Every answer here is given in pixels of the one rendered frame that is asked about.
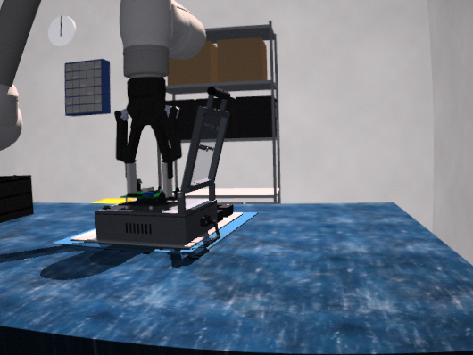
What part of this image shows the green circuit board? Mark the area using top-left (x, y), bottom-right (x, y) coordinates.
top-left (120, 186), bottom-right (163, 198)

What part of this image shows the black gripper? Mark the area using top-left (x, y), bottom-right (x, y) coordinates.
top-left (114, 77), bottom-right (182, 197)

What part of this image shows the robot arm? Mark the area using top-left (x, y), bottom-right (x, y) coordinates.
top-left (0, 0), bottom-right (206, 151)

